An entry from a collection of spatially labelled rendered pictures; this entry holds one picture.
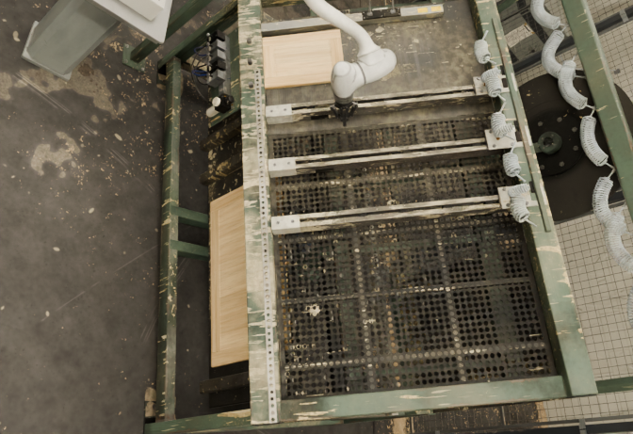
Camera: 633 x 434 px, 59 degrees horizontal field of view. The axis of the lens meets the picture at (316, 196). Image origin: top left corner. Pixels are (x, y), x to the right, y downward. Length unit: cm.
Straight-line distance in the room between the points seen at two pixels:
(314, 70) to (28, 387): 195
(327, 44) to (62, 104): 142
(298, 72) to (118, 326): 155
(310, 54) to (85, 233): 145
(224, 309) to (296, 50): 138
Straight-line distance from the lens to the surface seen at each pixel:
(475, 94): 282
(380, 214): 252
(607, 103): 301
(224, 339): 293
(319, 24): 307
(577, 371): 245
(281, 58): 298
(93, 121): 333
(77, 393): 290
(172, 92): 350
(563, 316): 247
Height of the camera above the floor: 260
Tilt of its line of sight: 37 degrees down
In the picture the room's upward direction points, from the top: 66 degrees clockwise
